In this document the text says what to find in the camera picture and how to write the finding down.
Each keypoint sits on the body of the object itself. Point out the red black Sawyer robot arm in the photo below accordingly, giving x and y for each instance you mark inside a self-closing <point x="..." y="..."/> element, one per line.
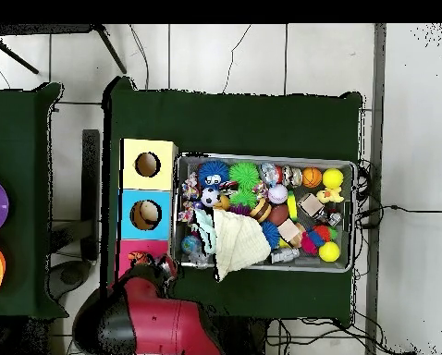
<point x="162" y="325"/>

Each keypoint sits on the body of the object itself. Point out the large green spiky ball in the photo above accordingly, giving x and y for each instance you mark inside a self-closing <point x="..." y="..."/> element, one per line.
<point x="244" y="174"/>

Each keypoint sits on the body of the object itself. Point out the orange striped tiger plush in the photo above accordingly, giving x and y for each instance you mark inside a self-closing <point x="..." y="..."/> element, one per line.
<point x="139" y="257"/>

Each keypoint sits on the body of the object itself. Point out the wooden box with three holes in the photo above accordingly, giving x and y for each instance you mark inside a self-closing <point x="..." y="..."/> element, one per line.
<point x="147" y="222"/>

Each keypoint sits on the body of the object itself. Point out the yellow foam ball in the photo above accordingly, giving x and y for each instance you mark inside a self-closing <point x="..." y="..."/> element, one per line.
<point x="333" y="177"/>

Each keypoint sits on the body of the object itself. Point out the plain wooden cube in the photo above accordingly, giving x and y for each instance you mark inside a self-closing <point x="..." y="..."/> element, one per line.
<point x="289" y="229"/>

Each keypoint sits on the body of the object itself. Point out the black upright panel stand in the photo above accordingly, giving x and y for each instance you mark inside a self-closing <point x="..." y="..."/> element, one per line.
<point x="90" y="166"/>

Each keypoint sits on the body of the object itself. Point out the light blue cloth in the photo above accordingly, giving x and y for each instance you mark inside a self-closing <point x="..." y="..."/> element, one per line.
<point x="206" y="225"/>

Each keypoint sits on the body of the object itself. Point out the dark green side tablecloth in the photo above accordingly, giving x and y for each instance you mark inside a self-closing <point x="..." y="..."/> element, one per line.
<point x="17" y="111"/>

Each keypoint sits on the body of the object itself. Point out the toy hamburger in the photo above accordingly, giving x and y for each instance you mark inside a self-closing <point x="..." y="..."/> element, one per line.
<point x="261" y="212"/>

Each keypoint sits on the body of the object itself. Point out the cream white waffle cloth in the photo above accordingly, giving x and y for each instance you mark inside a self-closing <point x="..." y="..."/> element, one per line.
<point x="239" y="240"/>

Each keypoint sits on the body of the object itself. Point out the small orange basketball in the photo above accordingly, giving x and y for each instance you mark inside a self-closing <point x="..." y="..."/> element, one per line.
<point x="311" y="178"/>

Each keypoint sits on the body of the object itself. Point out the small soccer ball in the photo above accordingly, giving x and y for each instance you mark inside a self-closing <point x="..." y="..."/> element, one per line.
<point x="210" y="197"/>

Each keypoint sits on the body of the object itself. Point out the blue spiky ball with eyes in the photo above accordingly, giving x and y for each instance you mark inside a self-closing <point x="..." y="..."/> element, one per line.
<point x="213" y="173"/>

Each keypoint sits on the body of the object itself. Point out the yellow duck plush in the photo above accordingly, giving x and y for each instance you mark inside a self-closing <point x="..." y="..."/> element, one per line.
<point x="331" y="196"/>

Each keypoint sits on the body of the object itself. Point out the black tripod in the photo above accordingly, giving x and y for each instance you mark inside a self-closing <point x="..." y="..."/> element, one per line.
<point x="112" y="49"/>

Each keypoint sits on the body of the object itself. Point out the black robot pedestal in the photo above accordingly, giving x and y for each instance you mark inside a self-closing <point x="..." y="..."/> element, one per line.
<point x="250" y="338"/>

